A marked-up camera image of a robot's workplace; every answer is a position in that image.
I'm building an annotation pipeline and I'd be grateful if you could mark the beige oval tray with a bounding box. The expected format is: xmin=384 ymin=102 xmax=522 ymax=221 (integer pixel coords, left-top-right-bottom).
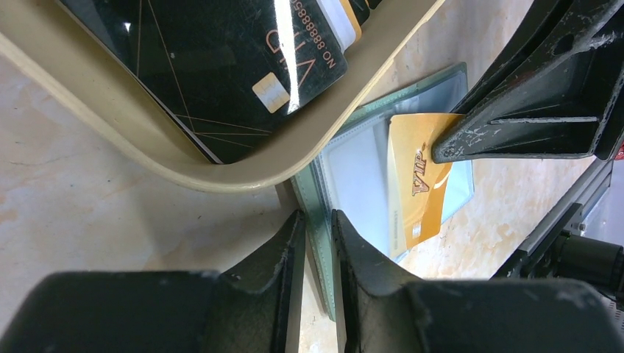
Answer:
xmin=1 ymin=1 xmax=441 ymax=193

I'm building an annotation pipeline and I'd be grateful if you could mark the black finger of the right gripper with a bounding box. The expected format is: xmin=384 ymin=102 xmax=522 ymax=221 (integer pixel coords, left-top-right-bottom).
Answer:
xmin=431 ymin=0 xmax=623 ymax=163

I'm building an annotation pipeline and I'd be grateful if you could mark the yellow VIP card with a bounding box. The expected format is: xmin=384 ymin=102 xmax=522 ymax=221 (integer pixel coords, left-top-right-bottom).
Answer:
xmin=389 ymin=113 xmax=462 ymax=249

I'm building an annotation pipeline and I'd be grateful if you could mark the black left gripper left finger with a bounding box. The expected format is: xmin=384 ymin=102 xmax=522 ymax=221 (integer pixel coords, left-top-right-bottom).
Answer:
xmin=1 ymin=211 xmax=305 ymax=352

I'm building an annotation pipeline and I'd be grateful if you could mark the aluminium front rail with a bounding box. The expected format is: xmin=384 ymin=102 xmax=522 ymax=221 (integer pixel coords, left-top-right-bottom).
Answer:
xmin=517 ymin=160 xmax=614 ymax=254

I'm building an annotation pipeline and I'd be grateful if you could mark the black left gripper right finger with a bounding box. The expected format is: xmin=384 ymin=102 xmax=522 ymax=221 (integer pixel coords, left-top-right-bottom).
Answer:
xmin=331 ymin=210 xmax=623 ymax=352

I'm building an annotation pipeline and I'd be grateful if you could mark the green card holder wallet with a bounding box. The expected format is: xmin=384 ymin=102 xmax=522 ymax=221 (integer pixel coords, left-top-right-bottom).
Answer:
xmin=291 ymin=63 xmax=468 ymax=320

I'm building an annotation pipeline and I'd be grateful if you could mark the dark VIP card lower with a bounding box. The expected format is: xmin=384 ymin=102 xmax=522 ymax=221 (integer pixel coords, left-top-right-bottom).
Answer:
xmin=60 ymin=1 xmax=348 ymax=164

